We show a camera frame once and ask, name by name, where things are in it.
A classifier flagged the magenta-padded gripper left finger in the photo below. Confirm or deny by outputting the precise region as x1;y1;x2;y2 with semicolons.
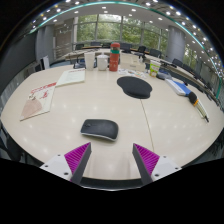
39;142;92;185

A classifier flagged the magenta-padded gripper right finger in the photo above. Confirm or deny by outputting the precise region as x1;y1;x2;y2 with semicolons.
131;143;183;186

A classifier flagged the black computer mouse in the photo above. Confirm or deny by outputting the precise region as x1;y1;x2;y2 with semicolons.
80;118;120;142

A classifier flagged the black mouse pad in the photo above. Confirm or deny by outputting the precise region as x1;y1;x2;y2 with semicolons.
116;75;153;100

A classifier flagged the red and white magazine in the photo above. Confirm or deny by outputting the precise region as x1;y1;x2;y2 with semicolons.
19;81;58;122

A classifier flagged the black yellow-banded handheld microphone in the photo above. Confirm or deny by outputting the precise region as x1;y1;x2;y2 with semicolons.
188;91;210;123

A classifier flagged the blue and white book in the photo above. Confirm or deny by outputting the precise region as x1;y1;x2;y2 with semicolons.
165;78;193;97

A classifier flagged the white paper booklet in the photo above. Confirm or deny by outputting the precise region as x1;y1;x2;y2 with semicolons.
55;68;87;88

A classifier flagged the dark conference microphone unit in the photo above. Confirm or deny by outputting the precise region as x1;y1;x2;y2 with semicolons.
155;71;173;81
73;58;98;70

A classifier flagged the long curved conference desk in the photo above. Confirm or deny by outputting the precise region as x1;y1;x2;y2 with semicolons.
64;46;221;101

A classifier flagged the colourful sticker sheet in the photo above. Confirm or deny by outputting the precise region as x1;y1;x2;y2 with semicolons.
117;68;148;80

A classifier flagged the green printed paper cup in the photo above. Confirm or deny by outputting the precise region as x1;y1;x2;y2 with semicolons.
148;59;162;78

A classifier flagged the white standing panel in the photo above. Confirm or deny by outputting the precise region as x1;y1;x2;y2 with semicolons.
40;55;51;70

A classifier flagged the white paper cup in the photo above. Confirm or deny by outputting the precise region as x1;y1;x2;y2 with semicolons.
83;51;97;71

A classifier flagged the white lidded ceramic mug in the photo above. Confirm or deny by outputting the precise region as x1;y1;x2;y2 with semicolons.
95;54;110;72

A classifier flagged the group of dark office chairs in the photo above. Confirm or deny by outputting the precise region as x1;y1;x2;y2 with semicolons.
74;41;209;83

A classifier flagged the red green-banded thermos bottle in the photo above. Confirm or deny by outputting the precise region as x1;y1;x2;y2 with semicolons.
108;42;121;73

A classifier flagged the group of ceiling lights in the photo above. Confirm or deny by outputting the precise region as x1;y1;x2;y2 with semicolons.
31;0;224;78

